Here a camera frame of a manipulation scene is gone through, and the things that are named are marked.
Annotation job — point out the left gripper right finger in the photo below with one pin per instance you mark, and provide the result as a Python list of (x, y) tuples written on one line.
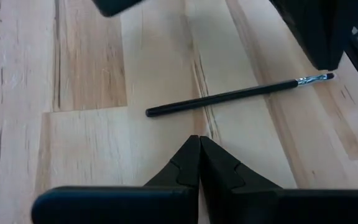
[(222, 174)]

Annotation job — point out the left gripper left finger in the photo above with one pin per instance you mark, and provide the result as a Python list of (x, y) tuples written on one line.
[(185, 168)]

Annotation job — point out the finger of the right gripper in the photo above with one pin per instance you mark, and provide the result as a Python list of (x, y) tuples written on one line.
[(319, 31), (117, 6)]

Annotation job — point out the black paintbrush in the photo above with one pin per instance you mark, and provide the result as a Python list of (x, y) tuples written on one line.
[(228, 96)]

